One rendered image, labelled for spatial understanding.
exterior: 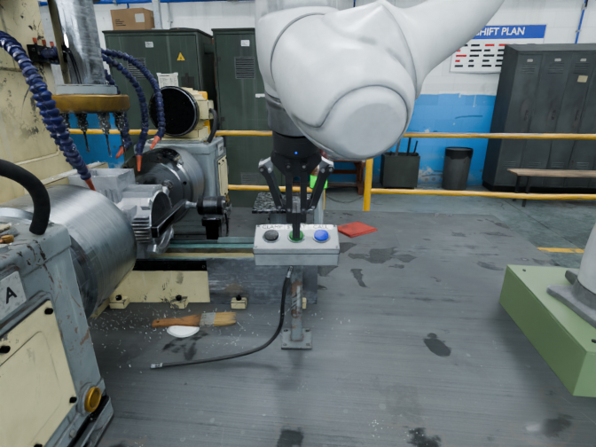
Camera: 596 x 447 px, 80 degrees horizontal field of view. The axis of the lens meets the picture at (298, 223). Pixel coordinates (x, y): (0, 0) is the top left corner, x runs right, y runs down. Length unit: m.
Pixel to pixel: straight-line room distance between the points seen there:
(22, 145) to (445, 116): 5.50
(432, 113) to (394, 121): 5.64
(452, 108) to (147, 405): 5.70
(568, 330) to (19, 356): 0.89
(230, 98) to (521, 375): 3.62
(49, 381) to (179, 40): 3.86
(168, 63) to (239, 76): 0.75
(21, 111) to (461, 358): 1.20
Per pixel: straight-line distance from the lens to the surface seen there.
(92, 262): 0.70
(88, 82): 1.01
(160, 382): 0.82
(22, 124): 1.17
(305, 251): 0.70
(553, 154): 6.16
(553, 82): 5.97
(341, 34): 0.35
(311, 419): 0.71
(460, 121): 6.08
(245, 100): 3.99
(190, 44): 4.18
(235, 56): 4.03
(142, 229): 0.98
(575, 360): 0.88
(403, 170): 5.48
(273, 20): 0.46
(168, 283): 1.03
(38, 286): 0.58
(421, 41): 0.38
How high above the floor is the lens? 1.33
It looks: 20 degrees down
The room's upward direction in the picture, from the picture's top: straight up
